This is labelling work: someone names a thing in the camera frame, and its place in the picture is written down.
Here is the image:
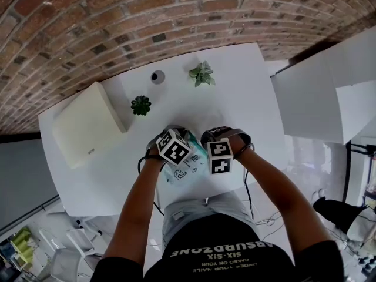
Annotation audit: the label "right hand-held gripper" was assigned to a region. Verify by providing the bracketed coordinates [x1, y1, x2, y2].
[200, 126, 254, 176]

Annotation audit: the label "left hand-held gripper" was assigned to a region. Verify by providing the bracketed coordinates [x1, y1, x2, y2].
[145, 124, 194, 167]

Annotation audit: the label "clear printed zip bag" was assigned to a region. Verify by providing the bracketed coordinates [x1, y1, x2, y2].
[160, 130, 211, 187]

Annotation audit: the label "person's left forearm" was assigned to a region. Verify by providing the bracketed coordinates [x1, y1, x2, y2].
[102, 157, 170, 261]

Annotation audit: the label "person's right forearm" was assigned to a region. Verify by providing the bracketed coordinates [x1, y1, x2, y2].
[233, 148, 330, 255]

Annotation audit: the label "dark green succulent plant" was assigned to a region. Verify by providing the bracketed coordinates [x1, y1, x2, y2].
[130, 95, 153, 116]

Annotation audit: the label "person's grey shorts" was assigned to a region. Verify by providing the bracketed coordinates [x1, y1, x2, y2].
[161, 191, 259, 246]

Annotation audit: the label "pale leafy plant white pot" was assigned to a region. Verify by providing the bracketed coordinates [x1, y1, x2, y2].
[189, 60, 216, 88]

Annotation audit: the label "white flat box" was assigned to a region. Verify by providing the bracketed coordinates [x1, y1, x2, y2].
[52, 81, 129, 170]

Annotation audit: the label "person's black t-shirt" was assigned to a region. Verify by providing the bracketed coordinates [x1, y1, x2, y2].
[92, 213, 344, 282]

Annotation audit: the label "white shelf unit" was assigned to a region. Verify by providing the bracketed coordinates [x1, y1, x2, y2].
[270, 25, 376, 145]

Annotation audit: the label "white swivel chair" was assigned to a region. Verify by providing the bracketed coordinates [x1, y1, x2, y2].
[66, 227, 102, 257]

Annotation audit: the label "grey chair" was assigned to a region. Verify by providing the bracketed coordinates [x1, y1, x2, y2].
[49, 247, 86, 282]

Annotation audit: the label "yellow green crate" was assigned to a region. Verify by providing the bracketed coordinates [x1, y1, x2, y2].
[10, 226, 35, 267]

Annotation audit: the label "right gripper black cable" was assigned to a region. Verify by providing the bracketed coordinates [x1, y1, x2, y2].
[243, 144, 256, 220]

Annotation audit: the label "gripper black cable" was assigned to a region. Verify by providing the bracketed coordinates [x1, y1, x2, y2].
[243, 144, 256, 220]
[137, 156, 165, 216]

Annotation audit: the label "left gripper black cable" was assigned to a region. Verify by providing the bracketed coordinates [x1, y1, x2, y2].
[137, 156, 165, 216]

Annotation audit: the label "thin black floor cable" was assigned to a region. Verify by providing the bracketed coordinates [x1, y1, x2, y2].
[255, 211, 284, 227]

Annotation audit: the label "black metal frame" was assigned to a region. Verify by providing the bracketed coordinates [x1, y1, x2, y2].
[345, 141, 376, 208]

